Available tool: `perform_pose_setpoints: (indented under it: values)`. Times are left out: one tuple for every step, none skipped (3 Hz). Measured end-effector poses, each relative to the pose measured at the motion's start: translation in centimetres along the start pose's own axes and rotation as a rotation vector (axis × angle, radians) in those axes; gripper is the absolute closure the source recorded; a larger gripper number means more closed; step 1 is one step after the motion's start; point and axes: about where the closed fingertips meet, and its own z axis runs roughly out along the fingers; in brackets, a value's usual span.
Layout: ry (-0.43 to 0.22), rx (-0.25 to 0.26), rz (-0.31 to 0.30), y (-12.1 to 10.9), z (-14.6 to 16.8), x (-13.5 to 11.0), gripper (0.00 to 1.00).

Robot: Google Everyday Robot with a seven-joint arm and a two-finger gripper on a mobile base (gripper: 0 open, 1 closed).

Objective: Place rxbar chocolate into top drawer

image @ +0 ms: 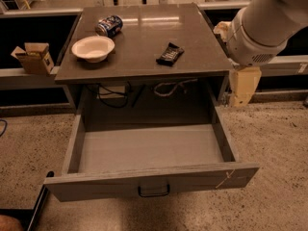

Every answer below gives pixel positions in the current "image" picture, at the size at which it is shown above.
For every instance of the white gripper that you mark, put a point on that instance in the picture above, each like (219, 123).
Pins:
(246, 47)

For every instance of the black rxbar chocolate wrapper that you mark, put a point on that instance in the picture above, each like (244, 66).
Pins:
(170, 55)

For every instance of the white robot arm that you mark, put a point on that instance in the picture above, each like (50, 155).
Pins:
(256, 34)

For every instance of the open grey top drawer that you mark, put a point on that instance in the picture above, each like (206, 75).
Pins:
(112, 152)

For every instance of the blue soda can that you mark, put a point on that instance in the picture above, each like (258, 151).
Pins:
(109, 26)

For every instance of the white paper bowl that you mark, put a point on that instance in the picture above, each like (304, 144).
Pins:
(93, 49)

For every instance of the small cardboard box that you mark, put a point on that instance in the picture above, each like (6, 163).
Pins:
(34, 58)

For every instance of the black drawer handle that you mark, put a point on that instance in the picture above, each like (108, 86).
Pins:
(154, 192)

